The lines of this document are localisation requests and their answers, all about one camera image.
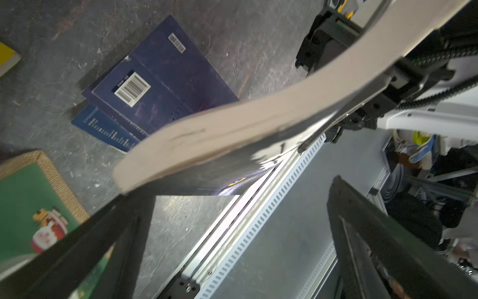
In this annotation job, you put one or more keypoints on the dark blue barcode book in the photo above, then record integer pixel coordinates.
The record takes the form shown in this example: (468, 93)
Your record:
(165, 78)

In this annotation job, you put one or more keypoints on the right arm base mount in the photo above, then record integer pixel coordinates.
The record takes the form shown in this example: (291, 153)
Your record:
(330, 35)

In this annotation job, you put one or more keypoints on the yellow book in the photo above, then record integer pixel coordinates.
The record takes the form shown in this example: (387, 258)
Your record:
(8, 58)

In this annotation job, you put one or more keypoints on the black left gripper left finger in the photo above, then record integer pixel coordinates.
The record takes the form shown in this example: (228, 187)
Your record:
(121, 227)

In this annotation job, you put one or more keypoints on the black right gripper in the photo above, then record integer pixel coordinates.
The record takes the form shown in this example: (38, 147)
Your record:
(407, 80)

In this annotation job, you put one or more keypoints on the dark wolf cover book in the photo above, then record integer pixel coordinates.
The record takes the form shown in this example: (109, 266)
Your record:
(229, 147)

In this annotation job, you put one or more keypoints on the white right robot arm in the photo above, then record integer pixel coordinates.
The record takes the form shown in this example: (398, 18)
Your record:
(442, 106)

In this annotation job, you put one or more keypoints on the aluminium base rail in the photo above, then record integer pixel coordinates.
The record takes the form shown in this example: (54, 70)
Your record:
(210, 261)

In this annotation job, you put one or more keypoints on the blue book bottom of stack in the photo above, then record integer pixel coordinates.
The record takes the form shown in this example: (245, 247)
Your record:
(94, 122)

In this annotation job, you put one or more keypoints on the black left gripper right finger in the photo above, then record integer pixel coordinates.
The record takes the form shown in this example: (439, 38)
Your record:
(361, 231)

